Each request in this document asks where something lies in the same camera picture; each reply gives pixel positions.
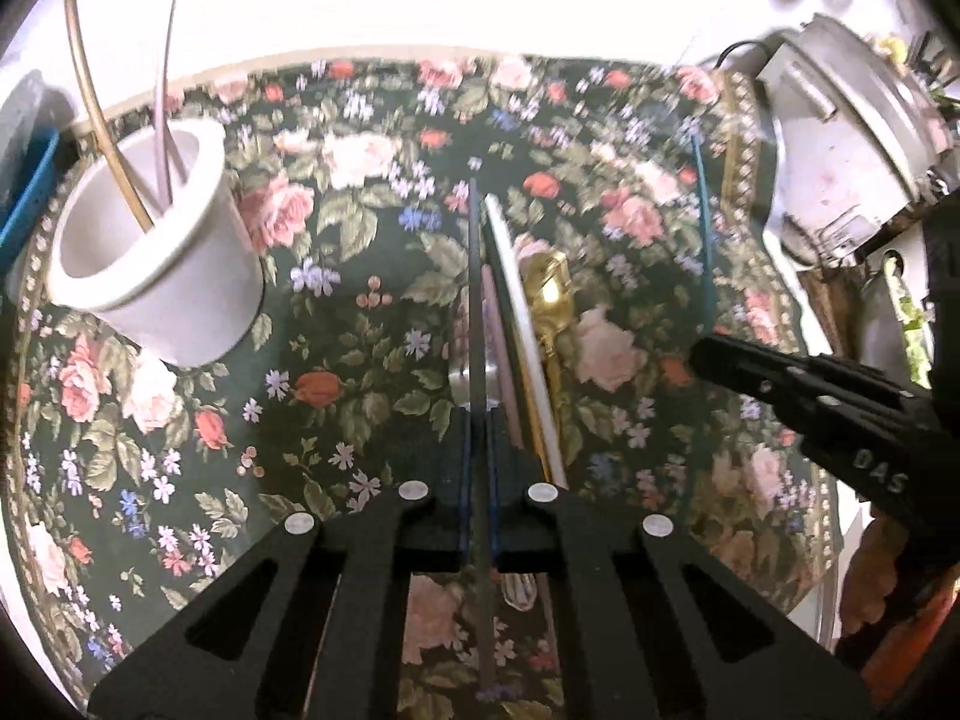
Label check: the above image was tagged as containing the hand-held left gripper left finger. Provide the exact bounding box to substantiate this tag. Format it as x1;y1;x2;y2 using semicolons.
86;401;473;720

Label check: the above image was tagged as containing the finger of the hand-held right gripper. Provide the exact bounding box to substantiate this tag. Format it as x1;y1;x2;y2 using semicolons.
688;335;913;422

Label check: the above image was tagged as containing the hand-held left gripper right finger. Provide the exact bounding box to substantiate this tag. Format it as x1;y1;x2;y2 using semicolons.
486;403;877;720

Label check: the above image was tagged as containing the dark blue chopstick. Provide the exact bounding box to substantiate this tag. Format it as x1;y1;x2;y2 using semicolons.
690;131;718;338

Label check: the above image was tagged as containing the white cup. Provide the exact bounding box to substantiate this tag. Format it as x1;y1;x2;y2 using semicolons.
46;118;265;367

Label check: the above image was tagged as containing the person's right hand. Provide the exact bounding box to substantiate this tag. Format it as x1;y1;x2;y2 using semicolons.
838;514;914;637

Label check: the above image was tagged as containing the dark brown wooden object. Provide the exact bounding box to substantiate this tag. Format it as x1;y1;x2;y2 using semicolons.
799;262;863;361

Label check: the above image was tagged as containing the green patterned cloth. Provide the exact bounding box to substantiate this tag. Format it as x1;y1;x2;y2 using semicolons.
889;255;935;383

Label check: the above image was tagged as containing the white chopstick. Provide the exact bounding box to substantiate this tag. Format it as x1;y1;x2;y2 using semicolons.
482;193;569;487

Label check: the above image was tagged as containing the gold spoon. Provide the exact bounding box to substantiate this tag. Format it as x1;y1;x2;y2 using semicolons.
521;251;578;421

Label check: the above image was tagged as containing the floral tablecloth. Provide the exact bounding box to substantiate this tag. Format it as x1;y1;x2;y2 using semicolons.
0;52;841;720

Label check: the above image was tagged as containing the white rice cooker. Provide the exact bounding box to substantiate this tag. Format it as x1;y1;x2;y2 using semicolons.
754;11;955;268

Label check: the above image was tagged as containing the gold chopstick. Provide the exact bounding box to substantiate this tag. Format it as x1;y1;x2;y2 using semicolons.
62;0;157;232

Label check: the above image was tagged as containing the blue plastic tray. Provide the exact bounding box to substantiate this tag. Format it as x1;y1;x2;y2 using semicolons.
0;127;62;271

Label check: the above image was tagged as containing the pale pink chopstick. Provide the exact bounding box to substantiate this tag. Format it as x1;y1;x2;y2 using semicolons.
154;0;193;205

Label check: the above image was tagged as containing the grey box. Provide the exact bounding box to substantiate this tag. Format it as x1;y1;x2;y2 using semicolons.
0;71;61;188

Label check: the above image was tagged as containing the black cable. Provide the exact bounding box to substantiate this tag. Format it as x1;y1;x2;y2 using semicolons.
712;40;773;73

